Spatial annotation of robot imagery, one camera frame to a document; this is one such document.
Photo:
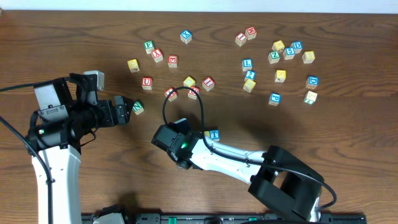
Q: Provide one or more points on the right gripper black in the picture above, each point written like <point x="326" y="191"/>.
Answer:
<point x="165" y="137"/>

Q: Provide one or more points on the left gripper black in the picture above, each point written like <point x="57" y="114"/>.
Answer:
<point x="117" y="109"/>

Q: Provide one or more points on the blue T block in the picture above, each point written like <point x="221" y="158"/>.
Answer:
<point x="215" y="134"/>

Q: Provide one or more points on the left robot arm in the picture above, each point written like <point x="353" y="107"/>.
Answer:
<point x="69" y="110"/>

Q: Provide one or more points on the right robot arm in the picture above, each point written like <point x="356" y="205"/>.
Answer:
<point x="276" y="178"/>

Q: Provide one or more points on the green N block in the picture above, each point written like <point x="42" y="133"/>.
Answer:
<point x="137" y="107"/>

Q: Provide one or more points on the red U block left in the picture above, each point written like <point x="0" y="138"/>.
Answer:
<point x="147" y="83"/>

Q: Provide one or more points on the red u block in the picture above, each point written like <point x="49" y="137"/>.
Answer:
<point x="193" y="91"/>
<point x="147" y="83"/>

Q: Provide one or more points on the yellow block far left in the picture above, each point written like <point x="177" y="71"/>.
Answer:
<point x="133" y="65"/>

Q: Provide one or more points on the red A block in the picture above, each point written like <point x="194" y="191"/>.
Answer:
<point x="171" y="94"/>

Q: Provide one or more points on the red U block centre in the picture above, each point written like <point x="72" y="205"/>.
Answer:
<point x="193" y="91"/>

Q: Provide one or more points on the yellow block centre left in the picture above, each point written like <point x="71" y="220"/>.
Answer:
<point x="189" y="82"/>

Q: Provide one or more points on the red X block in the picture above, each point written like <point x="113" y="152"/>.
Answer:
<point x="157" y="55"/>

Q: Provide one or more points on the red I block left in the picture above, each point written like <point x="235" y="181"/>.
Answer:
<point x="208" y="83"/>

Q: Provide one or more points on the red i block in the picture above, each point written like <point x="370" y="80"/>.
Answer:
<point x="208" y="83"/>
<point x="240" y="39"/>

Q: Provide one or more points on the green F block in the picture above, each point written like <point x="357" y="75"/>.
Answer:
<point x="149" y="46"/>

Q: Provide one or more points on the red E block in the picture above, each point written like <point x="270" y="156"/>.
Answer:
<point x="173" y="61"/>

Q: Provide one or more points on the yellow S block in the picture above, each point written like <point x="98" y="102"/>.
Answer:
<point x="249" y="85"/>

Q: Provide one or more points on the blue X block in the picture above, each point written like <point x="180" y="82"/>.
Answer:
<point x="186" y="36"/>

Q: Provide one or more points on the blue 2 block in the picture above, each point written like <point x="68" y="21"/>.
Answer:
<point x="250" y="75"/>

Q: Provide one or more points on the blue L block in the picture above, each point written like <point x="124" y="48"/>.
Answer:
<point x="246" y="64"/>

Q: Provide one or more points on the blue P block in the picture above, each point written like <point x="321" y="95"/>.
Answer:
<point x="274" y="99"/>

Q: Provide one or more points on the red I block top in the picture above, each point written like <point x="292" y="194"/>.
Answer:
<point x="240" y="39"/>

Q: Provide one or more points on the yellow block under T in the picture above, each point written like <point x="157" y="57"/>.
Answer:
<point x="280" y="76"/>

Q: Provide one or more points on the green Z block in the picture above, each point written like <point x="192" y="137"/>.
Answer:
<point x="273" y="57"/>

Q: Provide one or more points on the red W block top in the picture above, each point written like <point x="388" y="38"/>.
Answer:
<point x="250" y="33"/>

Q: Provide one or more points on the yellow block top right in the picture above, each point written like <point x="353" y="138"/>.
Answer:
<point x="278" y="46"/>

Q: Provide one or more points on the green 7 block tipped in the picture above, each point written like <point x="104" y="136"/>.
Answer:
<point x="310" y="97"/>

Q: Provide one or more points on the blue 5 block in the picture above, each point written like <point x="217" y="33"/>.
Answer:
<point x="288" y="53"/>

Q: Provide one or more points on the blue D block right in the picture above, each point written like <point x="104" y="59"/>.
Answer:
<point x="312" y="82"/>

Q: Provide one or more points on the blue d block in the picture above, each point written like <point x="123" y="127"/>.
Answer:
<point x="312" y="82"/>
<point x="297" y="46"/>

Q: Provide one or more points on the blue D block top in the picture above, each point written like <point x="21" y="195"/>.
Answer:
<point x="297" y="46"/>

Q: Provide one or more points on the yellow 8 block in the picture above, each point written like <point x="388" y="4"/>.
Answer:
<point x="308" y="57"/>

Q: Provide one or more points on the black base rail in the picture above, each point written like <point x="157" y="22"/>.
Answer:
<point x="117" y="214"/>

